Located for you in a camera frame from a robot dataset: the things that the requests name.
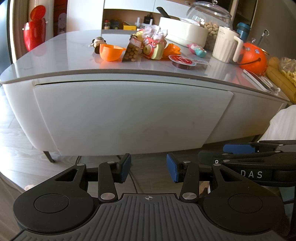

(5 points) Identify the orange plastic toy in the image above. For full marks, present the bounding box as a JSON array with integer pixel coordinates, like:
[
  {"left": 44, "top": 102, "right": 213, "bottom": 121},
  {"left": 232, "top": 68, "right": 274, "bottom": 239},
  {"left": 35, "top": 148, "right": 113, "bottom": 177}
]
[{"left": 163, "top": 44, "right": 181, "bottom": 60}]

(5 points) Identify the red trash can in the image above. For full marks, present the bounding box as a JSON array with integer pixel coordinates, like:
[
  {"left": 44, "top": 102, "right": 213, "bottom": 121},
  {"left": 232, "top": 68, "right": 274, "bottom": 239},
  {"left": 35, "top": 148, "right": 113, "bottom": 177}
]
[{"left": 23, "top": 5, "right": 47, "bottom": 52}]

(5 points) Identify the printed standing board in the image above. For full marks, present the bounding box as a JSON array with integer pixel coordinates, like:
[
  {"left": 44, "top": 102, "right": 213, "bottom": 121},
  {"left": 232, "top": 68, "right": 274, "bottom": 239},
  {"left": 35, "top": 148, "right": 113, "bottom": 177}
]
[{"left": 57, "top": 13, "right": 68, "bottom": 36}]

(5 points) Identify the pink yellow toy camera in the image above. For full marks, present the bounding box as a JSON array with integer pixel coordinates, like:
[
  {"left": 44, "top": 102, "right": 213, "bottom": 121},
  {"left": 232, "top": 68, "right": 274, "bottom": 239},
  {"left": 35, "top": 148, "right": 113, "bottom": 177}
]
[{"left": 142, "top": 37, "right": 167, "bottom": 60}]

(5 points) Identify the white wall cabinet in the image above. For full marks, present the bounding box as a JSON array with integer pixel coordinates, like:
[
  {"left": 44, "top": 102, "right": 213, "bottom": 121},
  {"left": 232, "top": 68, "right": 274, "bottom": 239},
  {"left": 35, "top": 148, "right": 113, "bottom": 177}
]
[{"left": 67, "top": 0, "right": 192, "bottom": 30}]

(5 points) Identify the large glass jar with peanuts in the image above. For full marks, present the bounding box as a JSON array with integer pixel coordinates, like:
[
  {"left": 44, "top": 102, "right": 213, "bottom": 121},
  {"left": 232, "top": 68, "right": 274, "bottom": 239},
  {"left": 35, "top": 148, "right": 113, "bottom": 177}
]
[{"left": 187, "top": 1, "right": 232, "bottom": 50}]

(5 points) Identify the clear bag of candies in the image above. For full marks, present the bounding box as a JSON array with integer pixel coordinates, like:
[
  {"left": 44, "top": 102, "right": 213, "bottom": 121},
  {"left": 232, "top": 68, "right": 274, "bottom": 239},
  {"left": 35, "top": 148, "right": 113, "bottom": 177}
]
[{"left": 141, "top": 25, "right": 167, "bottom": 44}]

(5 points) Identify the white table drawer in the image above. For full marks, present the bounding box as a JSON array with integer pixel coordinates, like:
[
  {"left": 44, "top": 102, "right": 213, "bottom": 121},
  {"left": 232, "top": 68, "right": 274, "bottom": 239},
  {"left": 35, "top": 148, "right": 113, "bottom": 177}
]
[{"left": 33, "top": 80, "right": 233, "bottom": 156}]

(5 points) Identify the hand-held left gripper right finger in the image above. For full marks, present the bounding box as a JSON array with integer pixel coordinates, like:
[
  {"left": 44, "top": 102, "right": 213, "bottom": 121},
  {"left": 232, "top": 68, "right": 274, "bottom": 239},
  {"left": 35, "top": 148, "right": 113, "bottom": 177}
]
[{"left": 166, "top": 154, "right": 234, "bottom": 204}]

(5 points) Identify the brown figure keychain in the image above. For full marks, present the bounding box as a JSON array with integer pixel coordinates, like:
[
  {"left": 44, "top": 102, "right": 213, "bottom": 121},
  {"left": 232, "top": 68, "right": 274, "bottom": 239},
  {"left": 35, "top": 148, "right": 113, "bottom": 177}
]
[{"left": 90, "top": 37, "right": 107, "bottom": 53}]

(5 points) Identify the orange pumpkin bucket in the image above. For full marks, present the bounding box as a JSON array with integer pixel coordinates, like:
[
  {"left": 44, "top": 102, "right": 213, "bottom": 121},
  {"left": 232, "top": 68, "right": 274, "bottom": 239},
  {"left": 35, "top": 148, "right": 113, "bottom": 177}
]
[{"left": 238, "top": 42, "right": 268, "bottom": 75}]

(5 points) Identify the white oblong container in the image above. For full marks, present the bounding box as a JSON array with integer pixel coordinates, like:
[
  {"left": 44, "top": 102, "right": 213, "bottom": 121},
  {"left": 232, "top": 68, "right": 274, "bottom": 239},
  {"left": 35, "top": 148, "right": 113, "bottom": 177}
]
[{"left": 159, "top": 17, "right": 208, "bottom": 48}]

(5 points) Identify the black handled knife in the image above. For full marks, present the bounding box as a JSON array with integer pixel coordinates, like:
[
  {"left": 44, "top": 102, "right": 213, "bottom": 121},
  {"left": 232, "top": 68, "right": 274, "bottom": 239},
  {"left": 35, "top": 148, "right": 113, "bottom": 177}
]
[{"left": 157, "top": 7, "right": 181, "bottom": 20}]

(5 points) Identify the dark wooden shelf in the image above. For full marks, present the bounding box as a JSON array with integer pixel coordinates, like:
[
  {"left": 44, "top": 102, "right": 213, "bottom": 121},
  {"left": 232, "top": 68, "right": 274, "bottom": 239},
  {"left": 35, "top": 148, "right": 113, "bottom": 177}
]
[{"left": 231, "top": 0, "right": 255, "bottom": 26}]

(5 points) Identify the person's white shirt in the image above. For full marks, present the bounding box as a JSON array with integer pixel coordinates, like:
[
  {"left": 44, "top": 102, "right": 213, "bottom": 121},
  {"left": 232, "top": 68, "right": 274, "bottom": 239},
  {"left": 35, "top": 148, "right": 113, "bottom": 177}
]
[{"left": 259, "top": 108, "right": 296, "bottom": 145}]

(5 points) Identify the grey metal utensil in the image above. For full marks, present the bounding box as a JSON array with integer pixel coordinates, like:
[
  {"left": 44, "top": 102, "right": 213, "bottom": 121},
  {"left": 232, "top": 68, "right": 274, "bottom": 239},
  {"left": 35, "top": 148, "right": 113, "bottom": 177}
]
[{"left": 257, "top": 29, "right": 270, "bottom": 46}]

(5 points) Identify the orange plastic bowl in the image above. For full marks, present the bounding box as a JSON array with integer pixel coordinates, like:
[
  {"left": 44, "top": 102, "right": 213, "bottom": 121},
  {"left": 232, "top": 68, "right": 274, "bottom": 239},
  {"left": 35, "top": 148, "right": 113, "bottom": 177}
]
[{"left": 99, "top": 44, "right": 127, "bottom": 62}]

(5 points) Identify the white smartphone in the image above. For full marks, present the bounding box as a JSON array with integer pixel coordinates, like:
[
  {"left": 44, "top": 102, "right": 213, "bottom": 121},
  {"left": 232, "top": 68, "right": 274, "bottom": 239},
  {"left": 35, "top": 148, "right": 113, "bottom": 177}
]
[{"left": 242, "top": 69, "right": 279, "bottom": 94}]

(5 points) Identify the white table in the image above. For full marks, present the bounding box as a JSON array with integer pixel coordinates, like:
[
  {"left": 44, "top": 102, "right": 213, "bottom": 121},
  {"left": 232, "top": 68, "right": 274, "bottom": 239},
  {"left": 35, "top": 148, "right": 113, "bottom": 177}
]
[{"left": 0, "top": 29, "right": 293, "bottom": 163}]

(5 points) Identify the clear bag of yellow pasta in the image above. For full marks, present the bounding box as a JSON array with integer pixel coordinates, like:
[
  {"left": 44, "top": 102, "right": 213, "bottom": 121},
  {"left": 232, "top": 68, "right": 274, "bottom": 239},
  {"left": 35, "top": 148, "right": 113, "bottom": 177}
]
[{"left": 279, "top": 57, "right": 296, "bottom": 84}]

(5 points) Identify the teal thermos bottle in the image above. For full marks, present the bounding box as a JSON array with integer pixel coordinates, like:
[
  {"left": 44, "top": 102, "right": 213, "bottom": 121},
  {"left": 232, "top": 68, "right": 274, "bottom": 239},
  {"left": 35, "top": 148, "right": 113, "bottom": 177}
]
[{"left": 236, "top": 22, "right": 251, "bottom": 43}]

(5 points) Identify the pink blue figurine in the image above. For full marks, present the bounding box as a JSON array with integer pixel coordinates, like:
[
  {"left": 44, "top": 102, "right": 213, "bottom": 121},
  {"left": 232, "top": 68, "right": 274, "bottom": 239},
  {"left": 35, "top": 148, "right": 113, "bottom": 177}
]
[{"left": 187, "top": 43, "right": 207, "bottom": 57}]

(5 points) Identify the yellow noodle pack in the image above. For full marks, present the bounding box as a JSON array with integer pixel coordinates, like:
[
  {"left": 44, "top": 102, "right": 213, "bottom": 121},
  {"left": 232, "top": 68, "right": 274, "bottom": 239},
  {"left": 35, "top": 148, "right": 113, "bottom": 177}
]
[{"left": 266, "top": 57, "right": 296, "bottom": 103}]

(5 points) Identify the red-lidded jelly cup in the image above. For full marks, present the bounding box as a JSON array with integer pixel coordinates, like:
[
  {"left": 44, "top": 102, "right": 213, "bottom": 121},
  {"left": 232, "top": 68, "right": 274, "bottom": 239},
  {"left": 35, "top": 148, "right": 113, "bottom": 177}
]
[{"left": 169, "top": 54, "right": 211, "bottom": 70}]

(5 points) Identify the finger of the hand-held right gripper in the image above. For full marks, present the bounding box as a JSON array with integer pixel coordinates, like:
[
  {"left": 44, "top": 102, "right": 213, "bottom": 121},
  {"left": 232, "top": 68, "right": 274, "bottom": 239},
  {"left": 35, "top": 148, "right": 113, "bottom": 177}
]
[
  {"left": 198, "top": 150, "right": 296, "bottom": 166},
  {"left": 224, "top": 140, "right": 296, "bottom": 155}
]

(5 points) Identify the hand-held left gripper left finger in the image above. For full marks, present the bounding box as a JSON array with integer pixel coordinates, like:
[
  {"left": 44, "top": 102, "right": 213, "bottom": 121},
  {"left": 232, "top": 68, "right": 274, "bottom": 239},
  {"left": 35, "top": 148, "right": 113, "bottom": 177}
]
[{"left": 54, "top": 153, "right": 132, "bottom": 202}]

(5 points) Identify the yellow plastic toy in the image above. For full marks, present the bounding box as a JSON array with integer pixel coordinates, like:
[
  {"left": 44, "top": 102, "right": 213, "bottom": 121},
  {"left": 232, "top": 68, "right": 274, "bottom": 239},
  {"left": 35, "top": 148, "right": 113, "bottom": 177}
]
[{"left": 131, "top": 31, "right": 144, "bottom": 42}]

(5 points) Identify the cream ribbed pitcher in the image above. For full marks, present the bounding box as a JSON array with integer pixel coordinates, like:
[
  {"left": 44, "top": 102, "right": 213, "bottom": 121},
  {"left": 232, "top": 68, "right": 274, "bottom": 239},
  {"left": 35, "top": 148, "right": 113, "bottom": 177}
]
[{"left": 212, "top": 25, "right": 243, "bottom": 63}]

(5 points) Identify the bag of round snacks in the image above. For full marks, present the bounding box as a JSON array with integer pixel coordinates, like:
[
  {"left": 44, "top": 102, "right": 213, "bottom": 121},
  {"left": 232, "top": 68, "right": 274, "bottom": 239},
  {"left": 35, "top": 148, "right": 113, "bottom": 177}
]
[{"left": 122, "top": 38, "right": 142, "bottom": 62}]

